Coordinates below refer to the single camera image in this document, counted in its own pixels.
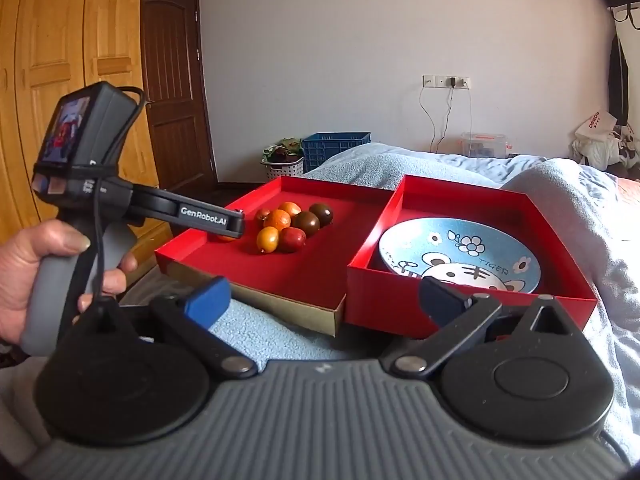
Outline light blue blanket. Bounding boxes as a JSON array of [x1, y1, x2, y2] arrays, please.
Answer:
[[207, 142, 551, 356]]

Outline white laundry basket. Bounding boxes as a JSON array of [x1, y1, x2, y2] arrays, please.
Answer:
[[261, 156, 305, 181]]

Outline clear plastic storage box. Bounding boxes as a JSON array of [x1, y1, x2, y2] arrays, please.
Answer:
[[461, 132, 507, 158]]

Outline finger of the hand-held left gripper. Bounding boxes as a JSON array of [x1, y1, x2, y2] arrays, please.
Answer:
[[219, 208, 246, 239]]

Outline dark brown tomato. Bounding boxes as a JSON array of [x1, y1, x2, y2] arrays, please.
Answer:
[[291, 211, 321, 237], [308, 203, 335, 227]]

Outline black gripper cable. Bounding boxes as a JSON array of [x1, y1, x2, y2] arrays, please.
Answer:
[[599, 429, 634, 469]]

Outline dark hanging clothes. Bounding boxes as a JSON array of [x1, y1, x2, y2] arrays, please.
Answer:
[[592, 0, 640, 126]]

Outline shallow red box lid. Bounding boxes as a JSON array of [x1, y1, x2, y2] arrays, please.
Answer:
[[154, 176, 401, 337]]

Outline orange patterned sheet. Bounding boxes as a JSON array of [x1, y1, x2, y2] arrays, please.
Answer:
[[616, 176, 640, 242]]

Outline thin black charger cable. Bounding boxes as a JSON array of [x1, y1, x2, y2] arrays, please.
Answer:
[[431, 87, 455, 153]]

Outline white wall socket strip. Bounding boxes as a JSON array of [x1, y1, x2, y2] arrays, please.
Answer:
[[423, 75, 471, 90]]

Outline blue plastic crate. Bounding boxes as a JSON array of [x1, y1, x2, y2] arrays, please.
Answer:
[[301, 132, 372, 173]]

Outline deep red box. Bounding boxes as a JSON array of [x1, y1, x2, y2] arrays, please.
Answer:
[[346, 175, 599, 341]]

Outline yellow wooden wardrobe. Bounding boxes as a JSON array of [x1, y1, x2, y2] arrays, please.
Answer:
[[0, 0, 173, 256]]

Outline person's left hand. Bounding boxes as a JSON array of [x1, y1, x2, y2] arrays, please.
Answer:
[[0, 220, 139, 344]]

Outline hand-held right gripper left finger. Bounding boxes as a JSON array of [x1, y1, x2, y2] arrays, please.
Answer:
[[100, 276, 258, 381]]

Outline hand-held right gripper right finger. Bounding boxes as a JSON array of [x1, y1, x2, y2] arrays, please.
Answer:
[[382, 276, 586, 380]]

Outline blue tiger print plate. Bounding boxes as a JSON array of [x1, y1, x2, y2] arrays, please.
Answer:
[[378, 217, 542, 295]]

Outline white plastic bag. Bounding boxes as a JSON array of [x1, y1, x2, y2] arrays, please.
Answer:
[[575, 110, 619, 143]]

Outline dark brown door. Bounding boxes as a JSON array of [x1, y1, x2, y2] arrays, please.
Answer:
[[140, 0, 219, 189]]

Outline pile of light clothes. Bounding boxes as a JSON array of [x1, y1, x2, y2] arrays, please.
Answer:
[[572, 127, 640, 171]]

